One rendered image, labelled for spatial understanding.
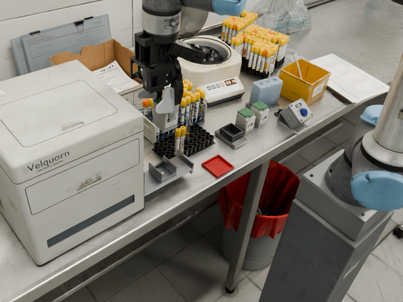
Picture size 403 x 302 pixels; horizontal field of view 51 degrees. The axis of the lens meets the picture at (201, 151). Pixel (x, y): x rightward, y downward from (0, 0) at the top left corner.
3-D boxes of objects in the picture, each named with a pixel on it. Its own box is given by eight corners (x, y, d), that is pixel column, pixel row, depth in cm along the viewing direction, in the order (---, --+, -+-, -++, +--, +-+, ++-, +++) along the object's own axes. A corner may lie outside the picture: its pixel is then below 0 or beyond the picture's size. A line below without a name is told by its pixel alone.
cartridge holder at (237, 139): (234, 149, 127) (236, 140, 124) (214, 134, 131) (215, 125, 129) (246, 142, 130) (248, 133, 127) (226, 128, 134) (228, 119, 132)
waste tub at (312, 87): (304, 109, 147) (312, 85, 140) (273, 93, 153) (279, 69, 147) (324, 96, 155) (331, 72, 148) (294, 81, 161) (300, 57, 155)
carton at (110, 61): (99, 142, 124) (95, 99, 114) (53, 97, 139) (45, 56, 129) (165, 114, 137) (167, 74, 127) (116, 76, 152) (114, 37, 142)
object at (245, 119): (244, 135, 133) (247, 118, 128) (234, 127, 135) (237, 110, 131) (253, 130, 135) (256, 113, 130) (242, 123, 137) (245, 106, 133)
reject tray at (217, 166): (217, 178, 117) (217, 176, 116) (201, 165, 120) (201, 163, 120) (234, 168, 120) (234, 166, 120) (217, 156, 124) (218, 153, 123)
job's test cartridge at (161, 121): (164, 133, 98) (165, 111, 94) (152, 122, 100) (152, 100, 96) (177, 127, 100) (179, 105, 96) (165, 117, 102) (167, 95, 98)
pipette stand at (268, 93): (258, 115, 141) (263, 90, 135) (245, 105, 146) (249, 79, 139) (279, 108, 146) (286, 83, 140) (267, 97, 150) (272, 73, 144)
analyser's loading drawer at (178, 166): (130, 207, 103) (129, 193, 100) (115, 192, 107) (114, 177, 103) (192, 173, 114) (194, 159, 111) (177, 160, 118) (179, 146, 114)
